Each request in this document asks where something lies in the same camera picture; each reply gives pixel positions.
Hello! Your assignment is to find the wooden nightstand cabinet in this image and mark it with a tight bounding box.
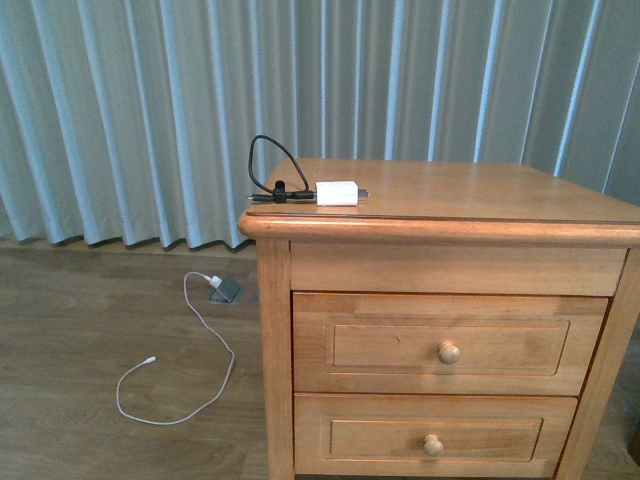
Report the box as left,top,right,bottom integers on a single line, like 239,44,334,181
239,159,639,479

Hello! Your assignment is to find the grey pleated curtain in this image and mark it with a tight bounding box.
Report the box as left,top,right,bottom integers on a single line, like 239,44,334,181
1,1,639,247

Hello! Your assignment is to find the black charger cable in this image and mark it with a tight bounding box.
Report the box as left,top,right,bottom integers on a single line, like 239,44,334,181
248,134,317,205

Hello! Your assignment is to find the grey floor socket box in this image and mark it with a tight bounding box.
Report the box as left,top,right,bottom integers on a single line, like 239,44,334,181
204,277,245,304

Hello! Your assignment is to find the white cable on floor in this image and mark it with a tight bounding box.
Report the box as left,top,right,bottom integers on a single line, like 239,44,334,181
115,271,236,427

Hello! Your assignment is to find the wooden drawer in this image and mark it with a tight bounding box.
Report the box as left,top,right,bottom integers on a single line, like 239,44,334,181
293,293,608,396
294,394,576,478

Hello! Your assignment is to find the white charger adapter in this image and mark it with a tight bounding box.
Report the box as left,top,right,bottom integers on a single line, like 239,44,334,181
315,180,370,206

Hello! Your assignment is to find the drawer round knob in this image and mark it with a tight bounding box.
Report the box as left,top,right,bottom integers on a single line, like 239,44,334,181
423,434,444,457
438,342,461,365

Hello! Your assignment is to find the white plug in floor socket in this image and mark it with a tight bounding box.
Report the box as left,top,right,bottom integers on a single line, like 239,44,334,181
208,276,222,289

